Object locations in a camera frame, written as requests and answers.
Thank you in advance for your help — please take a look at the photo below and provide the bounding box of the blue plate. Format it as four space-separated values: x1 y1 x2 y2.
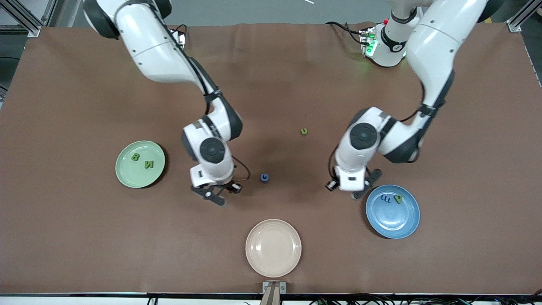
365 184 421 240

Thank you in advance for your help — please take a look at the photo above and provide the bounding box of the beige plate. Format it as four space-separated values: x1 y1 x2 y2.
245 219 302 278

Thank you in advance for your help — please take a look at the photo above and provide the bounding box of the green plate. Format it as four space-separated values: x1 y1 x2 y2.
115 140 166 189

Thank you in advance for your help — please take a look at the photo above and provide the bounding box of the brown table cover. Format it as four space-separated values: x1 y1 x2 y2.
0 22 542 295

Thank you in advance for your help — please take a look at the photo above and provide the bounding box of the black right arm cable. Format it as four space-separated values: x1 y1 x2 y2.
150 8 250 185

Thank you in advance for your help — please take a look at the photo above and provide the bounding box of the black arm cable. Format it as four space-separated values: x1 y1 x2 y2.
328 68 456 183
150 8 250 185

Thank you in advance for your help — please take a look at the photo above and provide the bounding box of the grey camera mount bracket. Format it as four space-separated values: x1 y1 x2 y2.
260 280 287 305

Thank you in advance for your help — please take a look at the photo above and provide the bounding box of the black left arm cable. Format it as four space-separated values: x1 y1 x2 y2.
328 68 456 183

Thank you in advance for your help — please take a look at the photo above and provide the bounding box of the black left base cable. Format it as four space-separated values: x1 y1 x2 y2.
325 21 365 45

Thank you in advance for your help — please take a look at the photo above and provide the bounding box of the black base cable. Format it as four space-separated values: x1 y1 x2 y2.
167 23 189 43
325 21 365 45

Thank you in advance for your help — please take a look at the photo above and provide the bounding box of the black right base cable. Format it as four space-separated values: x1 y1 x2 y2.
167 23 189 43

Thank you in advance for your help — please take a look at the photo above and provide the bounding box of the aluminium frame profile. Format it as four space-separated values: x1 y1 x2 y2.
506 0 542 33
0 0 64 38

